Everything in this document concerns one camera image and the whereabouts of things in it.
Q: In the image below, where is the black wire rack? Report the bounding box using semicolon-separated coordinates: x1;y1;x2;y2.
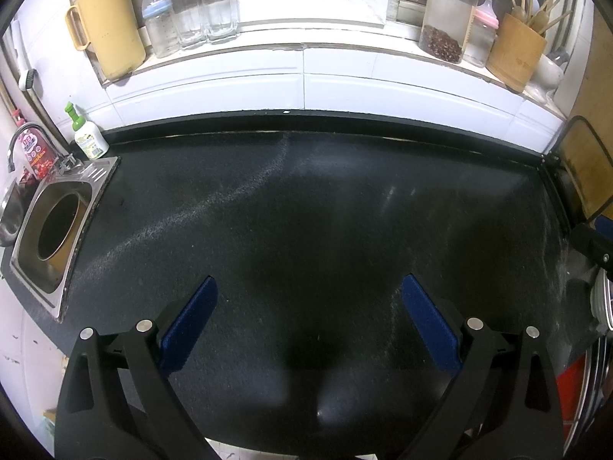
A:
541;115;611;231

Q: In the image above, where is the red cabinet front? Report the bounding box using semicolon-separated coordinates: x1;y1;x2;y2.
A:
558;355;587;437

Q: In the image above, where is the steel faucet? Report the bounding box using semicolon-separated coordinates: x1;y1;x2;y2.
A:
7;123;89;180

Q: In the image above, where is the white ceramic pot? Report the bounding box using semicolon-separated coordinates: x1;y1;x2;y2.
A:
529;47;570;97

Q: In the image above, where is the stainless steel bowl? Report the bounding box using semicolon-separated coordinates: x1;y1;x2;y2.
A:
0;179;34;247

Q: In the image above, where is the red printed packet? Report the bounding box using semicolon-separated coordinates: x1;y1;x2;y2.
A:
16;131;54;180

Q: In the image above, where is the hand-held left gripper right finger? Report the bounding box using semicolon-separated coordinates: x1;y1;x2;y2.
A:
401;274;566;460

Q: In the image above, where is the bamboo utensil holder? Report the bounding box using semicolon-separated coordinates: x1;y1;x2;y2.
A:
486;12;548;93

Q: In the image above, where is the blue capped baby bottle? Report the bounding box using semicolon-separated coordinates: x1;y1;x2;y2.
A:
142;0;180;58

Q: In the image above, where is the clear glass tumbler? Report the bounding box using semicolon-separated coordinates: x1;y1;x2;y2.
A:
198;0;241;44
167;0;209;49

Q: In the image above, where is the glass jar with red beans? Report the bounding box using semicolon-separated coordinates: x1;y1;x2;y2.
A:
418;0;481;64

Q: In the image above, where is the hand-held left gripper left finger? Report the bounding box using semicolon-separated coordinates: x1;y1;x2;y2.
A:
54;275;218;460

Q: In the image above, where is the wooden cutting board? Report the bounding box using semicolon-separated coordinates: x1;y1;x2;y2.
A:
567;5;613;221

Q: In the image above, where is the pink capped baby bottle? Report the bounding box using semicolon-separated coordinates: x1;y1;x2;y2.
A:
462;0;500;69

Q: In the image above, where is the stainless steel sink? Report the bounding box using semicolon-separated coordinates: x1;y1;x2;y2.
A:
10;156;120;319

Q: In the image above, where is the yellow plastic pitcher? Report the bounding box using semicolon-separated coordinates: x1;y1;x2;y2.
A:
66;0;147;82

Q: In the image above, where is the green capped dish soap bottle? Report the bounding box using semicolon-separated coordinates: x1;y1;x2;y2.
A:
64;102;110;160

